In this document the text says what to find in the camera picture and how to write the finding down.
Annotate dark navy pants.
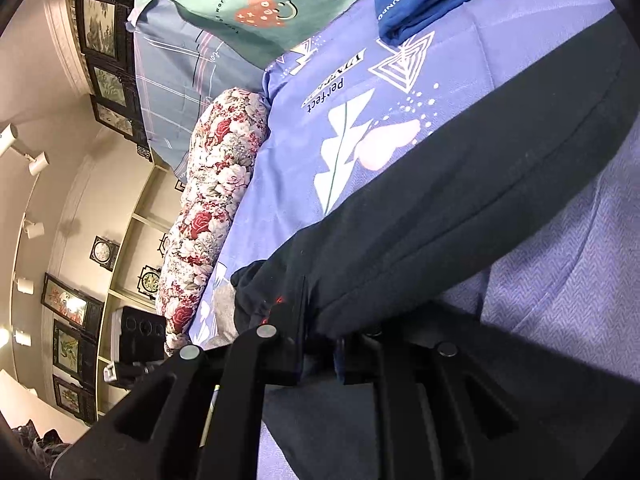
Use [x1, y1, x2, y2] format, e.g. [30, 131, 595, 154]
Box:
[231, 12, 639, 479]

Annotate purple printed bed sheet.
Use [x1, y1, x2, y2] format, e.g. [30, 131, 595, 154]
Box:
[220, 0, 639, 474]

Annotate floral bolster pillow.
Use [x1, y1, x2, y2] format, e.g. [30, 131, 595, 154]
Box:
[155, 88, 268, 356]

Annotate blue plaid pillow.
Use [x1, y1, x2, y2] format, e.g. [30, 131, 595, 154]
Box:
[128, 0, 262, 182]

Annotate framed wall pictures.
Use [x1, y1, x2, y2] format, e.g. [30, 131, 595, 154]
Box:
[72, 0, 155, 424]

